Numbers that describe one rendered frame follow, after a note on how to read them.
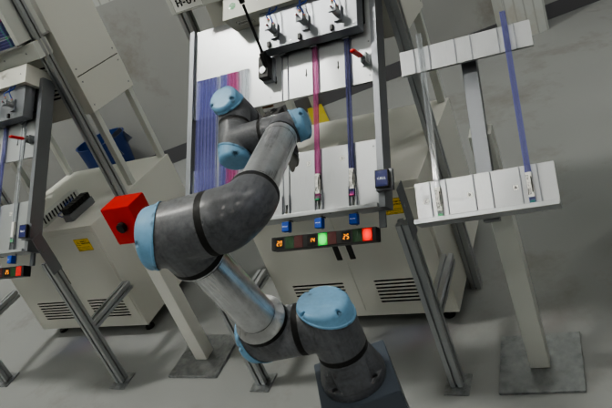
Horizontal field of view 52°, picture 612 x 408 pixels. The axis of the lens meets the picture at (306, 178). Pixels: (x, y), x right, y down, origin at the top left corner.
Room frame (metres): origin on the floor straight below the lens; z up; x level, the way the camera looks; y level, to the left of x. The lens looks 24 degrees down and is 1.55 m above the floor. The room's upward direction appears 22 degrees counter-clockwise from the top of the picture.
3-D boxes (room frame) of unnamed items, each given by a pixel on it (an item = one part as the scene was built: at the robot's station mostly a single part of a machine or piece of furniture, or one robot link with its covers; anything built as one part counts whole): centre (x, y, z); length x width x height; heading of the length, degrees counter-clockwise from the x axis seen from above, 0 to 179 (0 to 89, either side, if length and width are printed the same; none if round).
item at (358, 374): (1.15, 0.06, 0.60); 0.15 x 0.15 x 0.10
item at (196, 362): (2.22, 0.67, 0.39); 0.24 x 0.24 x 0.78; 60
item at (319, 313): (1.15, 0.07, 0.72); 0.13 x 0.12 x 0.14; 72
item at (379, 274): (2.27, -0.19, 0.31); 0.70 x 0.65 x 0.62; 60
